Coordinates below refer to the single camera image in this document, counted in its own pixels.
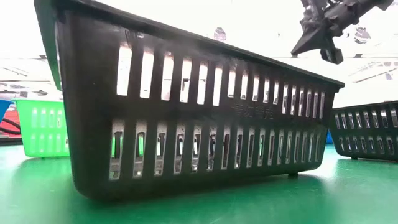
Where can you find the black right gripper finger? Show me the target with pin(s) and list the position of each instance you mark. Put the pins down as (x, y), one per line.
(311, 42)

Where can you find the green table mat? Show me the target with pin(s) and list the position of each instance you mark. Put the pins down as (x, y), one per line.
(199, 211)

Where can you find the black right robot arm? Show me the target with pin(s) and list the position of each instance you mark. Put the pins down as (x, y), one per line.
(367, 6)

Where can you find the red storage bin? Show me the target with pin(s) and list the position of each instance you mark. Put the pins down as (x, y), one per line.
(12, 114)

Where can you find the green slotted plastic basket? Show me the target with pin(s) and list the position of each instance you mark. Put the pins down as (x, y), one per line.
(21, 130)

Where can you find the black slotted plastic basket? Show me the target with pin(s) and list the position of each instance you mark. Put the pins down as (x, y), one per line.
(367, 132)
(93, 109)

